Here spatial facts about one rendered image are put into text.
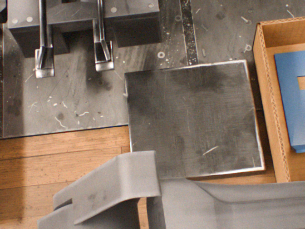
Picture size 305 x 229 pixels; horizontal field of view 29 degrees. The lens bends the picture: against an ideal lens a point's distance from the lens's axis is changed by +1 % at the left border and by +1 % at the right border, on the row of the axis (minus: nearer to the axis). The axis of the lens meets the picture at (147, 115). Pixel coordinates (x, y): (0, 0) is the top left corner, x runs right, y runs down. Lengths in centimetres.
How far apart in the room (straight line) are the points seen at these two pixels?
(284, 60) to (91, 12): 27
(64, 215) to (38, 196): 37
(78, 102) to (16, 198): 16
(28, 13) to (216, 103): 28
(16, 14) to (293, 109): 39
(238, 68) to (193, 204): 46
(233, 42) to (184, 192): 51
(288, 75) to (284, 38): 5
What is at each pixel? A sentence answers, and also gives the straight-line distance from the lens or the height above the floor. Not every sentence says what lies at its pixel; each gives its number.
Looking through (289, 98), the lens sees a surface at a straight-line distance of 81.
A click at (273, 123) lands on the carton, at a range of 74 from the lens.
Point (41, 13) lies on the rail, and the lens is 80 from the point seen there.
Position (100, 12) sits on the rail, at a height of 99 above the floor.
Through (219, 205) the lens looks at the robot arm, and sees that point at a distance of 37.
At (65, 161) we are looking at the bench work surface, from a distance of 80.
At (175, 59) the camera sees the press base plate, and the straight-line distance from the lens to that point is 84.
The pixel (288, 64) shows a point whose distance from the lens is 83.
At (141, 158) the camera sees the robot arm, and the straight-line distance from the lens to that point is 36.
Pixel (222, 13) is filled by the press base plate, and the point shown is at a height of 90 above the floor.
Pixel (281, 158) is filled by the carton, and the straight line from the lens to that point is 72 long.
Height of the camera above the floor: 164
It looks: 68 degrees down
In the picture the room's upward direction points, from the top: 11 degrees counter-clockwise
